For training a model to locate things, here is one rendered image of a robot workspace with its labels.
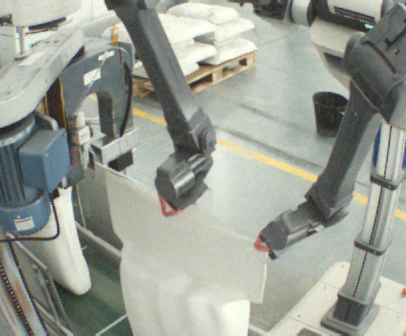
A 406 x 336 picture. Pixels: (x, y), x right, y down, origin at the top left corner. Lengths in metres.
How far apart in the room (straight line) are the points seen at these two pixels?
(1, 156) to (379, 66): 0.72
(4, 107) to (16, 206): 0.24
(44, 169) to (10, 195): 0.13
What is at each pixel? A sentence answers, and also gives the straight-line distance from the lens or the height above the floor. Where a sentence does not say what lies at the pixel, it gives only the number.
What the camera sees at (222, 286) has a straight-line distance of 1.28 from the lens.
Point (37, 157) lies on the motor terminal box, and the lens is 0.95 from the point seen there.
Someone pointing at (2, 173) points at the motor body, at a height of 1.25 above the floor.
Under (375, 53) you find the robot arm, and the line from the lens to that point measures 0.63.
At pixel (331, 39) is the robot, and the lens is 1.21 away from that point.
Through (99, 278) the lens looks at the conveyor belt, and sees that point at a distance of 2.01.
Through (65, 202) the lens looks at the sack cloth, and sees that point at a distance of 1.74.
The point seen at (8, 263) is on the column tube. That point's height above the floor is 0.85.
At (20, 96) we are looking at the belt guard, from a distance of 0.94.
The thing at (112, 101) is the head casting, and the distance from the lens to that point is 1.40.
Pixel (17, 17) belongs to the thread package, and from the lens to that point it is 1.00.
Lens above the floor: 1.74
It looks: 31 degrees down
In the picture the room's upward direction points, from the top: 2 degrees counter-clockwise
